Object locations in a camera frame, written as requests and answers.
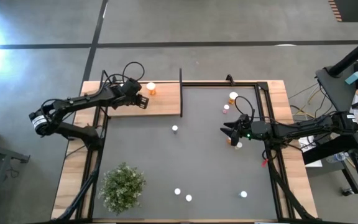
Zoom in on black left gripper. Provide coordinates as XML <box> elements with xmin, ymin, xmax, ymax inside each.
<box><xmin>110</xmin><ymin>90</ymin><xmax>150</xmax><ymax>110</ymax></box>

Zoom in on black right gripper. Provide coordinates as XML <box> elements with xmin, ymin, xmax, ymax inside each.
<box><xmin>220</xmin><ymin>119</ymin><xmax>273</xmax><ymax>147</ymax></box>

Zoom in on wooden shelf board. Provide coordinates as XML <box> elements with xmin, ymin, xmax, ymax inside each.
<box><xmin>107</xmin><ymin>81</ymin><xmax>182</xmax><ymax>118</ymax></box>

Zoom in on green artificial plant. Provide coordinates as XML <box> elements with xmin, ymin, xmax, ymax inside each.
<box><xmin>98</xmin><ymin>161</ymin><xmax>147</xmax><ymax>216</ymax></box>

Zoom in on white printed paper sheet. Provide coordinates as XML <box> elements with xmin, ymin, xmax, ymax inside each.
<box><xmin>298</xmin><ymin>135</ymin><xmax>323</xmax><ymax>168</ymax></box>

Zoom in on clear plastic water bottle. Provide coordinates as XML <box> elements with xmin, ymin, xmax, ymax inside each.
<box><xmin>325</xmin><ymin>151</ymin><xmax>347</xmax><ymax>164</ymax></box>

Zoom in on black desk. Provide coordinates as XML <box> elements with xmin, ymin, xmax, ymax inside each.
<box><xmin>303</xmin><ymin>67</ymin><xmax>358</xmax><ymax>203</ymax></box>

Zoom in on teal eraser block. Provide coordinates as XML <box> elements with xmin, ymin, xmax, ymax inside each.
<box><xmin>344</xmin><ymin>70</ymin><xmax>358</xmax><ymax>85</ymax></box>

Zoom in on black round pole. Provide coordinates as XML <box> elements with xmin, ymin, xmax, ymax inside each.
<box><xmin>327</xmin><ymin>30</ymin><xmax>358</xmax><ymax>78</ymax></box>

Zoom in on dark mat striped edges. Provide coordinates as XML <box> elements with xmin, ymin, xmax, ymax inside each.
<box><xmin>328</xmin><ymin>0</ymin><xmax>358</xmax><ymax>23</ymax></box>

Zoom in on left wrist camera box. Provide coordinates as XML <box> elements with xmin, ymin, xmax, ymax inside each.
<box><xmin>123</xmin><ymin>78</ymin><xmax>143</xmax><ymax>96</ymax></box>

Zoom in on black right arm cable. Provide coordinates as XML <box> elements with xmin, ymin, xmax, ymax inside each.
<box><xmin>234</xmin><ymin>95</ymin><xmax>257</xmax><ymax>123</ymax></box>

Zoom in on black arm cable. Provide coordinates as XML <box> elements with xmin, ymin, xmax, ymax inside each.
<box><xmin>234</xmin><ymin>95</ymin><xmax>257</xmax><ymax>123</ymax></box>
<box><xmin>109</xmin><ymin>61</ymin><xmax>146</xmax><ymax>83</ymax></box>

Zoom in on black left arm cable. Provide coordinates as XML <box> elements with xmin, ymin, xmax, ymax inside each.
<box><xmin>109</xmin><ymin>61</ymin><xmax>146</xmax><ymax>83</ymax></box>

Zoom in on black table frame rails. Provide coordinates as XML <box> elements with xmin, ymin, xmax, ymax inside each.
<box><xmin>53</xmin><ymin>79</ymin><xmax>321</xmax><ymax>223</ymax></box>

